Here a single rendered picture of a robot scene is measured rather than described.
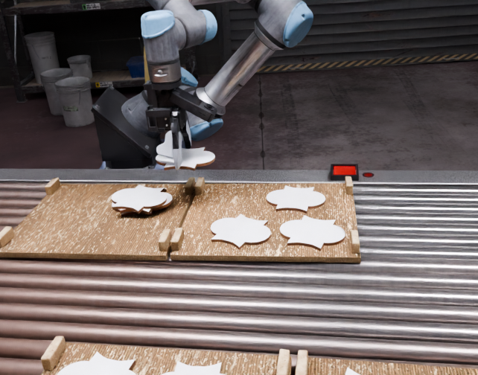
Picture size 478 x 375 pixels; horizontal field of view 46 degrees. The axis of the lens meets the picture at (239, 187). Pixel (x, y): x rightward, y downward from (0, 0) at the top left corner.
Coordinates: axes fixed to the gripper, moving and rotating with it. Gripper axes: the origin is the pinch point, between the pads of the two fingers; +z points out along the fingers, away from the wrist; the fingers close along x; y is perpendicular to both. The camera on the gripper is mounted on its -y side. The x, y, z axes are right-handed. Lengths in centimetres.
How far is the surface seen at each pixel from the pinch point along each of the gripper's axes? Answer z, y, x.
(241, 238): 11.4, -15.9, 19.3
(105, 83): 89, 184, -391
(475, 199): 15, -71, -5
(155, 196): 8.4, 7.9, 4.5
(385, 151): 107, -73, -250
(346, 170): 13.3, -40.0, -20.1
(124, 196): 8.3, 15.9, 4.6
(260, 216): 12.3, -19.0, 8.1
